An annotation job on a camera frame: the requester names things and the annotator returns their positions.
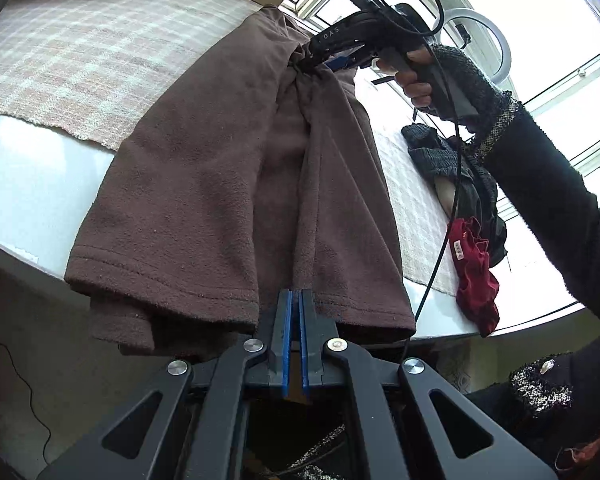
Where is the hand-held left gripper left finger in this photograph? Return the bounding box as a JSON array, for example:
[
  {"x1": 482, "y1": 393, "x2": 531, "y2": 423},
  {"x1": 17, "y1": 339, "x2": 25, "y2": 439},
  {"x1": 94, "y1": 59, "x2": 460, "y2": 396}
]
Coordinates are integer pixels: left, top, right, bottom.
[{"x1": 37, "y1": 288, "x2": 293, "y2": 480}]

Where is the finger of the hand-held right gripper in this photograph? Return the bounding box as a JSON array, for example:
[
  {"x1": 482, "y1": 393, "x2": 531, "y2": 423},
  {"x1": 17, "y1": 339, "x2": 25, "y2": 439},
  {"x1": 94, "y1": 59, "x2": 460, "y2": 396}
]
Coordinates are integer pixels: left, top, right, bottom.
[
  {"x1": 300, "y1": 45, "x2": 366, "y2": 67},
  {"x1": 325, "y1": 56, "x2": 378, "y2": 71}
]

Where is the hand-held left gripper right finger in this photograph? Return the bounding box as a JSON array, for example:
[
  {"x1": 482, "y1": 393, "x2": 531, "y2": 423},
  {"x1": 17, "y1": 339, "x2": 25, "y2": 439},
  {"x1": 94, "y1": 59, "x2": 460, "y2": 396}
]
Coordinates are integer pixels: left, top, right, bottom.
[{"x1": 300, "y1": 288, "x2": 556, "y2": 480}]

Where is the brown fleece garment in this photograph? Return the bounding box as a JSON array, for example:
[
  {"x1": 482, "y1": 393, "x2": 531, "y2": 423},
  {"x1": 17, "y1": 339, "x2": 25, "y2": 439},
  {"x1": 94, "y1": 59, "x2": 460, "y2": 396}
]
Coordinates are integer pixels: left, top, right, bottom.
[{"x1": 64, "y1": 5, "x2": 417, "y2": 358}]

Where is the person's right forearm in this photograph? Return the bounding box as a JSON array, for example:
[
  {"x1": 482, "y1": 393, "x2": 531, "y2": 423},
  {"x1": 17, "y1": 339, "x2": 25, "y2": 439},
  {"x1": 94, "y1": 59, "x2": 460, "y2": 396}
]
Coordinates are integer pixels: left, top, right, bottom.
[{"x1": 430, "y1": 44, "x2": 600, "y2": 328}]

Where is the person's right hand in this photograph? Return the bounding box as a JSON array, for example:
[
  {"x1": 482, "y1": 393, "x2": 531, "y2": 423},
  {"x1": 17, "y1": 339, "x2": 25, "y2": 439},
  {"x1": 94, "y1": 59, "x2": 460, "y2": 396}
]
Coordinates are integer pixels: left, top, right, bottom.
[{"x1": 372, "y1": 45, "x2": 446, "y2": 118}]

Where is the dark grey knitted garment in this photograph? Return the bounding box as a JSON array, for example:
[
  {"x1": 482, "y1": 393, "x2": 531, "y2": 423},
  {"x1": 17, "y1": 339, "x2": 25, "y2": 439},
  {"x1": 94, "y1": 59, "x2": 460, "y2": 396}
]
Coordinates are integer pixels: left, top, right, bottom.
[{"x1": 401, "y1": 124, "x2": 508, "y2": 268}]

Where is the window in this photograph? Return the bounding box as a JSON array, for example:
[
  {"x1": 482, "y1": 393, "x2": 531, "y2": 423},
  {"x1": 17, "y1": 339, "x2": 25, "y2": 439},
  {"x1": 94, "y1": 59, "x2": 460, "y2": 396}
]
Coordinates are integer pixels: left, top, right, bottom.
[{"x1": 280, "y1": 0, "x2": 600, "y2": 331}]

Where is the red garment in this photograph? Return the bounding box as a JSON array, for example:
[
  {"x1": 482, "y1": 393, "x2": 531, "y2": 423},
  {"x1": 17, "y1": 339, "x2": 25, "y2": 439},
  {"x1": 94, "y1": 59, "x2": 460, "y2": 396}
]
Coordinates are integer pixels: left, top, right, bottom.
[{"x1": 446, "y1": 217, "x2": 501, "y2": 337}]

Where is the pink plaid blanket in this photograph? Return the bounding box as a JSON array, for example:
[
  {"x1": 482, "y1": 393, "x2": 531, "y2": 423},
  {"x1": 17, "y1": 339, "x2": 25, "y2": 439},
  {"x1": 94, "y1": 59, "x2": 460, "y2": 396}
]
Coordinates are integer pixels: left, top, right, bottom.
[{"x1": 0, "y1": 0, "x2": 461, "y2": 297}]

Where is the person's black tweed jacket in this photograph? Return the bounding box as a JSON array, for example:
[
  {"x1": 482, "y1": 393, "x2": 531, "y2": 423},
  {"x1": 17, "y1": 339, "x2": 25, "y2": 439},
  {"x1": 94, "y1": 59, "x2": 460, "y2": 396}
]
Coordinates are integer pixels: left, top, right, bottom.
[{"x1": 250, "y1": 322, "x2": 600, "y2": 480}]

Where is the white ring light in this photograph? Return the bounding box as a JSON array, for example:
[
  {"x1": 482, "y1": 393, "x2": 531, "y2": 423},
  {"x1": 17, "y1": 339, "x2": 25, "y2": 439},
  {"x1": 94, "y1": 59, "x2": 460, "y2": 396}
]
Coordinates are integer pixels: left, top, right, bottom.
[{"x1": 442, "y1": 7, "x2": 513, "y2": 83}]

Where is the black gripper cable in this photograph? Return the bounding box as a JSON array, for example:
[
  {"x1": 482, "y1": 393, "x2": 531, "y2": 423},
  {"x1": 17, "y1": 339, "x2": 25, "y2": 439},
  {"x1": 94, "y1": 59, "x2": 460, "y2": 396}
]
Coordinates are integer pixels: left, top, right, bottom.
[{"x1": 374, "y1": 0, "x2": 465, "y2": 356}]

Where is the thin black floor cable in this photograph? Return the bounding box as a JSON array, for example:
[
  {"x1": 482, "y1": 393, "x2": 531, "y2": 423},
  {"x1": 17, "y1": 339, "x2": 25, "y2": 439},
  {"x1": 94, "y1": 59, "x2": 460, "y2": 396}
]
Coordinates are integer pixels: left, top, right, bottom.
[{"x1": 0, "y1": 340, "x2": 56, "y2": 466}]

